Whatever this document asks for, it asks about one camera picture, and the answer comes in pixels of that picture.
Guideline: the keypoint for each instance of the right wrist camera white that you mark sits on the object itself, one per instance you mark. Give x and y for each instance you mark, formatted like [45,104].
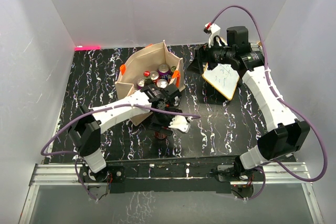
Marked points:
[212,30]

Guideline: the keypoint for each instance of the purple Fanta can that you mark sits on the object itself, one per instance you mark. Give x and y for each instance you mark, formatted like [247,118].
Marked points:
[164,72]
[141,82]

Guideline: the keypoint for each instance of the red Coke can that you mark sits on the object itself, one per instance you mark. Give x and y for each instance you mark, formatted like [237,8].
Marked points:
[162,83]
[154,76]
[160,136]

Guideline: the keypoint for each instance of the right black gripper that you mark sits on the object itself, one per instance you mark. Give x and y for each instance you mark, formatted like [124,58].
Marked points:
[197,65]

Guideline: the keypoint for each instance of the dark Pepsi bottle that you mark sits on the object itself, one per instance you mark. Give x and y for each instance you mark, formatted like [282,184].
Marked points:
[147,78]

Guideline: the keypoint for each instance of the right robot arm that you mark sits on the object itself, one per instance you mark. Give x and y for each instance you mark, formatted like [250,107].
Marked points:
[285,133]

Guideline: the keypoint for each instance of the canvas bag with orange handles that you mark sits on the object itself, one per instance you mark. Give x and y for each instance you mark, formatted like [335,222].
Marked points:
[147,59]

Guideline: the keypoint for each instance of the small whiteboard with orange frame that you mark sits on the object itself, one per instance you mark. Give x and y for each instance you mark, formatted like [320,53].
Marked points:
[222,77]

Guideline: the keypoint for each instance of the pink marker pen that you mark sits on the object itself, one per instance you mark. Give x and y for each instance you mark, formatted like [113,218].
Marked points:
[84,48]

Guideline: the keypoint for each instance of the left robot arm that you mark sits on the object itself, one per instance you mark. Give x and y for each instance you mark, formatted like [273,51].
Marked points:
[86,131]

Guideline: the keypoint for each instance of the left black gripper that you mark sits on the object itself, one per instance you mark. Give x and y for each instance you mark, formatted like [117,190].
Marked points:
[165,125]

